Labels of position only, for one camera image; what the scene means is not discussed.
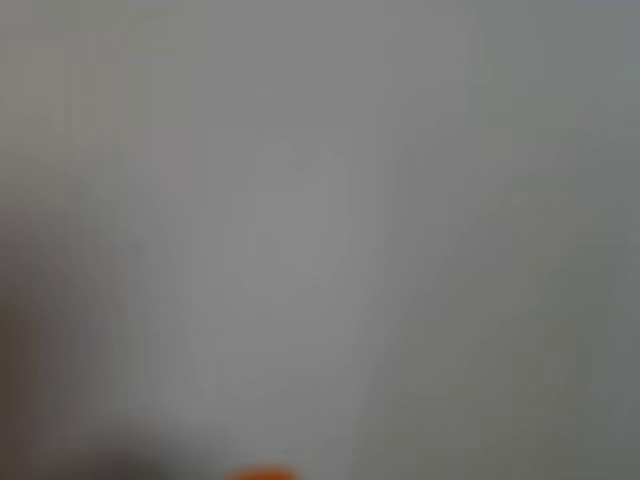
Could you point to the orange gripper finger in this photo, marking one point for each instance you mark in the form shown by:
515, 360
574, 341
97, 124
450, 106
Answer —
262, 474

